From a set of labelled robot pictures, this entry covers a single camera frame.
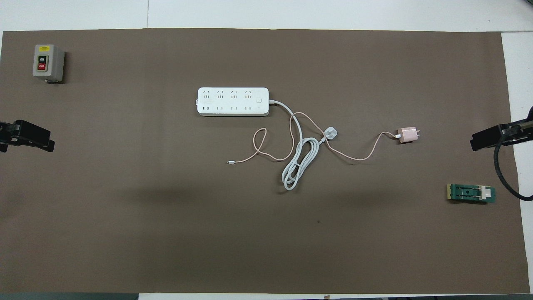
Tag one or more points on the brown table mat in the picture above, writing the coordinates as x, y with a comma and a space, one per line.
166, 229

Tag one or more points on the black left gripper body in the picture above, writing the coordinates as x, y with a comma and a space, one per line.
6, 133

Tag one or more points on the white power strip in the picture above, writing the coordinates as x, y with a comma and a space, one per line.
233, 101

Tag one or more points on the grey on-off switch box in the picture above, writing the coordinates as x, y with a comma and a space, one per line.
48, 62

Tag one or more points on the pink charger block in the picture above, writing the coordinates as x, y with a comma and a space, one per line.
409, 134

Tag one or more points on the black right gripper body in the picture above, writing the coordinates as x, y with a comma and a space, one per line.
518, 131

